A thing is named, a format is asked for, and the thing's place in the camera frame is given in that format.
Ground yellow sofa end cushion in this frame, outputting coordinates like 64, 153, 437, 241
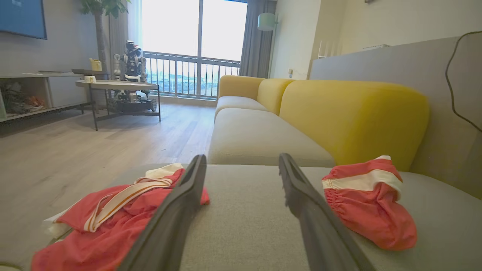
218, 75, 266, 100

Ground potted indoor tree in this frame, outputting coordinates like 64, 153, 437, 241
81, 0, 130, 74

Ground balcony metal railing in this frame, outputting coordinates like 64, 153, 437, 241
143, 51, 241, 99

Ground low white TV cabinet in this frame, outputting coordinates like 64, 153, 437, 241
0, 72, 95, 123

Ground large grey sofa seat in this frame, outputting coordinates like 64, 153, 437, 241
23, 164, 482, 271

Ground grey sofa backrest panel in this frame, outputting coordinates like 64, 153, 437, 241
309, 36, 482, 200

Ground grey window curtain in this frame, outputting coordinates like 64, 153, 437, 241
108, 11, 129, 72
239, 0, 277, 78

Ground white router with antennas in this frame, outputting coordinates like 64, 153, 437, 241
317, 40, 339, 59

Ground large yellow sofa back cushion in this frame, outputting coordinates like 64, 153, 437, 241
279, 80, 430, 172

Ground red shorts white waistband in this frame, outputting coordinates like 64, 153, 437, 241
322, 155, 418, 251

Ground wall-mounted television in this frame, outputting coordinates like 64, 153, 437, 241
0, 0, 47, 40

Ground round coffee table black legs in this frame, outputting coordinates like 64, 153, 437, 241
75, 80, 162, 131

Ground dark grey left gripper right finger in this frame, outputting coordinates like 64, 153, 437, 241
278, 153, 377, 271

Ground red basketball jersey white trim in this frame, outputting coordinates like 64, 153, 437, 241
31, 163, 210, 271

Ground black and white wheeled robot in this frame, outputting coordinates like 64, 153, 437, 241
113, 40, 158, 113

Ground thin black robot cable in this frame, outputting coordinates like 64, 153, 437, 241
445, 31, 482, 132

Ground floor lamp pale green shade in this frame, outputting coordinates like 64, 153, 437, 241
258, 12, 279, 79

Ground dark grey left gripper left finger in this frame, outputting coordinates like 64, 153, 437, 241
119, 154, 207, 271

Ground grey sofa seat cushion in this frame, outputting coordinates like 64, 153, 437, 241
208, 108, 336, 168
215, 96, 268, 121

